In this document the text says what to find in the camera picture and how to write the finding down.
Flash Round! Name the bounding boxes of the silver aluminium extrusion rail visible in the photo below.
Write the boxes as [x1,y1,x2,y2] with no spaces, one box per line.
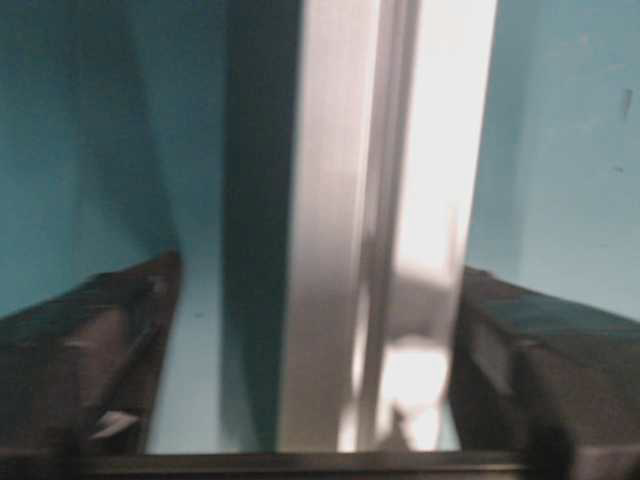
[277,1,497,453]

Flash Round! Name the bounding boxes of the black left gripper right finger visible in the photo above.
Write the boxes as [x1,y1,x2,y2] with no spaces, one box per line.
[449,268,639,479]

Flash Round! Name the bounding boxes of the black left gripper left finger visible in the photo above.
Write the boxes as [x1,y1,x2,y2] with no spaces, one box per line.
[1,251,181,479]

